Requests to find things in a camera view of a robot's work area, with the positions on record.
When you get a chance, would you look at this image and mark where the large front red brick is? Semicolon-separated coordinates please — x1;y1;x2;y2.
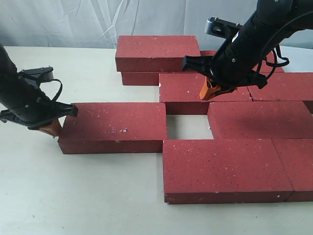
163;139;293;204

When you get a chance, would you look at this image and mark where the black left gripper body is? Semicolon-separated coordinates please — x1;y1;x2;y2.
0;93;78;130

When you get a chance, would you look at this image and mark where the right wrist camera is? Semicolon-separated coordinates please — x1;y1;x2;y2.
205;17;243;39

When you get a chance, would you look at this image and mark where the wrinkled white backdrop cloth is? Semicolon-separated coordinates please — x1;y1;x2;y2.
0;0;313;51

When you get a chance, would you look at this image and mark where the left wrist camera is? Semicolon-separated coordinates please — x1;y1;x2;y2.
19;67;54;85

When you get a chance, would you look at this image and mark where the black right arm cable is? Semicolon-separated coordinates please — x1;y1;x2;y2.
254;4;313;81

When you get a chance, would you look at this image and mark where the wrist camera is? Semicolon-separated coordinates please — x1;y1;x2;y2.
19;67;54;85
205;17;243;39

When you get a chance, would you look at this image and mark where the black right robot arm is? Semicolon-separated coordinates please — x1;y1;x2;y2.
182;0;313;101

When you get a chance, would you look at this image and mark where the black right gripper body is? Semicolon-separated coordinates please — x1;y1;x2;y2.
182;42;267;88

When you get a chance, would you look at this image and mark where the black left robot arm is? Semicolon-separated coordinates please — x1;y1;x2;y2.
0;46;78;137

